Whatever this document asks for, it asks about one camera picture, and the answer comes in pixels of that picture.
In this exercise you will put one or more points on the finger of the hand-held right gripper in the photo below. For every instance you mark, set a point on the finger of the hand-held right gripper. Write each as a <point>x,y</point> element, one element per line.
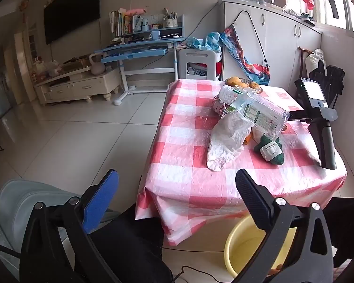
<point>298,115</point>

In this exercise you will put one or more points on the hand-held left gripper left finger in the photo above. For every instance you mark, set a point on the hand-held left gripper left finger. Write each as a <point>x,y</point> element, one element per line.
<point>101,200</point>

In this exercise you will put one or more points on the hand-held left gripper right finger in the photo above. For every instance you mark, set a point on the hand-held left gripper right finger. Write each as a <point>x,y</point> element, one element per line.
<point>253,194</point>

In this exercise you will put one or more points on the clear plastic bottle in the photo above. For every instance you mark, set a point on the clear plastic bottle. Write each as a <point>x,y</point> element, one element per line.
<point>253,109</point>

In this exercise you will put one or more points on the yellow plastic basin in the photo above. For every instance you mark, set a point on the yellow plastic basin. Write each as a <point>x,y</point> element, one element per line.
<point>247,247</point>

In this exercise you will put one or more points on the white plastic bag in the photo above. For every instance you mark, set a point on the white plastic bag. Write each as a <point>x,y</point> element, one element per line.
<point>224,144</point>

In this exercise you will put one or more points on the green knitted cloth white label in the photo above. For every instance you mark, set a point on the green knitted cloth white label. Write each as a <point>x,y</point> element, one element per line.
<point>260,145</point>

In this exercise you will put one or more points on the person's left leg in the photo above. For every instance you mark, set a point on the person's left leg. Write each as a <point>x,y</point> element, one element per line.
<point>135,241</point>

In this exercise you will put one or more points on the person's leg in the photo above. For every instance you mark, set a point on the person's leg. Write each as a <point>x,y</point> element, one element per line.
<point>135,241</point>
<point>348,227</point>

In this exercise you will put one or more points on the orange mango under paper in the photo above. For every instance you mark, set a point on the orange mango under paper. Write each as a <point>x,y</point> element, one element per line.
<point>247,139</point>

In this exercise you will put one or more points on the white sack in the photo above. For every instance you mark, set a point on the white sack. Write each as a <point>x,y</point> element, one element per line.
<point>314,59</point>

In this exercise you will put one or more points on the table with pink checkered cloth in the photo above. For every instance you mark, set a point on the table with pink checkered cloth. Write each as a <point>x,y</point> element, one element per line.
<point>188,159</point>

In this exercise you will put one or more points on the yellow mango with dark spot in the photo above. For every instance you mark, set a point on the yellow mango with dark spot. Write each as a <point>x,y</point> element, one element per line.
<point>232,80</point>

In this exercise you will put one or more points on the red white printed wrapper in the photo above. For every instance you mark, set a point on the red white printed wrapper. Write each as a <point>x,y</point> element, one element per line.
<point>221,107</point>

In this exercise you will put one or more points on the white storage cabinet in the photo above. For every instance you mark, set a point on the white storage cabinet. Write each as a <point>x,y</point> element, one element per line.
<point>283,35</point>

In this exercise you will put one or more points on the light grey-blue seat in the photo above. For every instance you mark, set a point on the light grey-blue seat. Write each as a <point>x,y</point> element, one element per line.
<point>17,206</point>

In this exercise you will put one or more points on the person's right leg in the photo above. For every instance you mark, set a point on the person's right leg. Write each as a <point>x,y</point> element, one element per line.
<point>348,227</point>

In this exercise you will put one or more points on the white plastic stool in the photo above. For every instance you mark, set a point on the white plastic stool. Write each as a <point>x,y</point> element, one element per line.
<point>197,56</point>

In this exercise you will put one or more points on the light blue plastic bag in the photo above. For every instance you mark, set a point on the light blue plastic bag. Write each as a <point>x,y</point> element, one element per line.
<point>206,42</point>

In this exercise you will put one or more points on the cream television cabinet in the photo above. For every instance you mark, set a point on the cream television cabinet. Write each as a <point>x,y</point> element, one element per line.
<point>76,85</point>

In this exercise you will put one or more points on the grey kettlebell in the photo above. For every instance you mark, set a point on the grey kettlebell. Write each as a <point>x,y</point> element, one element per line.
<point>97,67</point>

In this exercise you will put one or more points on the blue white study desk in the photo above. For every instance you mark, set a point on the blue white study desk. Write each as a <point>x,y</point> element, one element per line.
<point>135,48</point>

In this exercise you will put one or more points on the white pen holder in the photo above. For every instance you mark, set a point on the white pen holder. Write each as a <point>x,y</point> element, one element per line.
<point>169,23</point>

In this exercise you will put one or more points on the row of books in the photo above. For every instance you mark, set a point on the row of books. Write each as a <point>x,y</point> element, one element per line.
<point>119,23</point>

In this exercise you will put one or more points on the black flat television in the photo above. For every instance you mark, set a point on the black flat television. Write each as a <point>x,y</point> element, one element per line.
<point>70,11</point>

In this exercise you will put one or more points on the pink plush toy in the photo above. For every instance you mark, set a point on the pink plush toy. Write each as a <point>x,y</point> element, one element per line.
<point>135,11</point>

